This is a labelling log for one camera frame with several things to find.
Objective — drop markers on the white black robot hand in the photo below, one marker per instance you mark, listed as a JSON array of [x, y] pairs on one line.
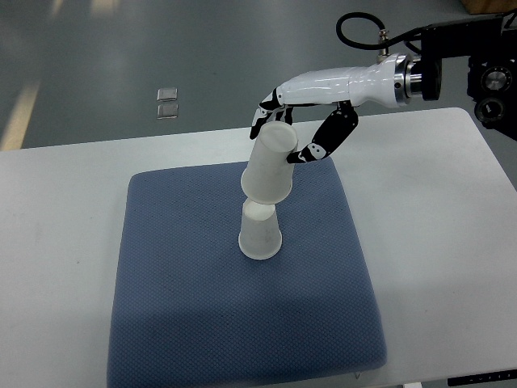
[[390, 83]]

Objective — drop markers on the white paper cup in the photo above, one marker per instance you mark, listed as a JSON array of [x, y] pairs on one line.
[[267, 178], [259, 237]]

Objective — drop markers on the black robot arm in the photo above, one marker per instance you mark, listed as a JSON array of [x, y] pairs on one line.
[[490, 45]]

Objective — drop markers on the wooden box corner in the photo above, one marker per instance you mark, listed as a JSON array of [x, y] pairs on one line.
[[483, 7]]

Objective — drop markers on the upper metal floor plate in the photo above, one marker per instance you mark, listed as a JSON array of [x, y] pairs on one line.
[[167, 94]]

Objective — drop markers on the blue fabric cushion mat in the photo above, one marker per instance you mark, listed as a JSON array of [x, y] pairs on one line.
[[190, 310]]

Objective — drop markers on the black table control panel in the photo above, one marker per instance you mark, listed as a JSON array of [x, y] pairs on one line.
[[500, 376]]

